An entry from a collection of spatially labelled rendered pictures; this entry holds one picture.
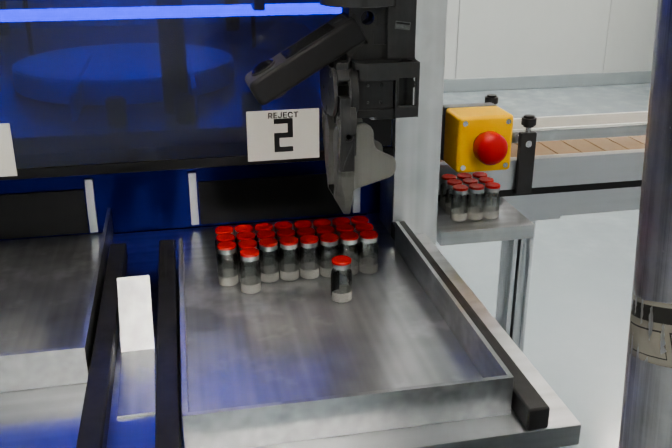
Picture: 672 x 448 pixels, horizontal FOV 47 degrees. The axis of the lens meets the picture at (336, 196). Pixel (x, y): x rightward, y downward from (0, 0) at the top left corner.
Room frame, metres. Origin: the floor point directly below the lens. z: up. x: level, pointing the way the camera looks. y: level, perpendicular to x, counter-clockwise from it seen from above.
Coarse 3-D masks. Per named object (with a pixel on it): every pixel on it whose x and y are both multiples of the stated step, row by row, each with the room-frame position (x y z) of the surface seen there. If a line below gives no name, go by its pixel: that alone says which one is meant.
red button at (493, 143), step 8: (480, 136) 0.90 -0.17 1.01; (488, 136) 0.89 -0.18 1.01; (496, 136) 0.89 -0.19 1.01; (480, 144) 0.89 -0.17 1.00; (488, 144) 0.88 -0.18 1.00; (496, 144) 0.89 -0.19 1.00; (504, 144) 0.89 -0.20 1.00; (480, 152) 0.88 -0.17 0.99; (488, 152) 0.88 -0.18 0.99; (496, 152) 0.89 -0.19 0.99; (504, 152) 0.89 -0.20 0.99; (480, 160) 0.89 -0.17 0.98; (488, 160) 0.89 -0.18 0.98; (496, 160) 0.89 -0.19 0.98
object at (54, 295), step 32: (0, 256) 0.83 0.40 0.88; (32, 256) 0.83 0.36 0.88; (64, 256) 0.83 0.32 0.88; (96, 256) 0.83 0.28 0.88; (0, 288) 0.75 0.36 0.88; (32, 288) 0.75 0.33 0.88; (64, 288) 0.75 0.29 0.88; (96, 288) 0.69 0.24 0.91; (0, 320) 0.68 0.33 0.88; (32, 320) 0.68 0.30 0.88; (64, 320) 0.68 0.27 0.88; (96, 320) 0.66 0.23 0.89; (0, 352) 0.62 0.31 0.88; (32, 352) 0.56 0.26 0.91; (64, 352) 0.57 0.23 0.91; (0, 384) 0.56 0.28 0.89; (32, 384) 0.56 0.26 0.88; (64, 384) 0.57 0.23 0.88
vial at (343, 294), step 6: (336, 270) 0.72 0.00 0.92; (342, 270) 0.71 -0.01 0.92; (348, 270) 0.72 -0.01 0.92; (336, 276) 0.71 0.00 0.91; (342, 276) 0.71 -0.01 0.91; (348, 276) 0.71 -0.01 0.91; (336, 282) 0.71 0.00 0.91; (342, 282) 0.71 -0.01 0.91; (348, 282) 0.71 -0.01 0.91; (336, 288) 0.71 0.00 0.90; (342, 288) 0.71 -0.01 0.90; (348, 288) 0.71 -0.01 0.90; (336, 294) 0.71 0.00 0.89; (342, 294) 0.71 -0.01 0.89; (348, 294) 0.71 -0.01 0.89; (336, 300) 0.71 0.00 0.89; (342, 300) 0.71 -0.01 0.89; (348, 300) 0.71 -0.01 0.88
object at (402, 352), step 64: (384, 256) 0.83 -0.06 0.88; (192, 320) 0.68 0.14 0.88; (256, 320) 0.68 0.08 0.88; (320, 320) 0.68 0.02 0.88; (384, 320) 0.68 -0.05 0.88; (448, 320) 0.67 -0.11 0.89; (192, 384) 0.57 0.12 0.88; (256, 384) 0.57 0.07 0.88; (320, 384) 0.57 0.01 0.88; (384, 384) 0.57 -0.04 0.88; (448, 384) 0.52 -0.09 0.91; (512, 384) 0.53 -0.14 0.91
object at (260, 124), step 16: (256, 112) 0.86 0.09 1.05; (272, 112) 0.87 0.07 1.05; (288, 112) 0.87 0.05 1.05; (304, 112) 0.87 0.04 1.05; (256, 128) 0.86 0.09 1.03; (272, 128) 0.87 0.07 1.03; (304, 128) 0.87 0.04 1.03; (256, 144) 0.86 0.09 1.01; (272, 144) 0.87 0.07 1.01; (288, 144) 0.87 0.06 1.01; (304, 144) 0.87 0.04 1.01; (256, 160) 0.86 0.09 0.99
